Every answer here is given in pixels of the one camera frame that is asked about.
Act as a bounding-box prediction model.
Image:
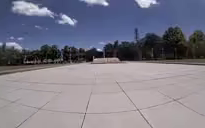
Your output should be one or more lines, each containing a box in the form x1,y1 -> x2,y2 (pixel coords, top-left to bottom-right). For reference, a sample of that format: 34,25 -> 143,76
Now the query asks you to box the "tall dark tower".
133,27 -> 140,43

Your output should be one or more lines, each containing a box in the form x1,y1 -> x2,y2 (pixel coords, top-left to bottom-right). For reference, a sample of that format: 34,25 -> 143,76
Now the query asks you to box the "pale stone monument block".
91,57 -> 122,64

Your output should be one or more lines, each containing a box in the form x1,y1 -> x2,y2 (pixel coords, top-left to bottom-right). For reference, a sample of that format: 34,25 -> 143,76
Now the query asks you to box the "row of distant trees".
0,25 -> 205,66

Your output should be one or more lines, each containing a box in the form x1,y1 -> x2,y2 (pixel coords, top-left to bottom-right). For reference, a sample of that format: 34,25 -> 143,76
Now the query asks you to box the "pale concrete slab plaza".
0,61 -> 205,128

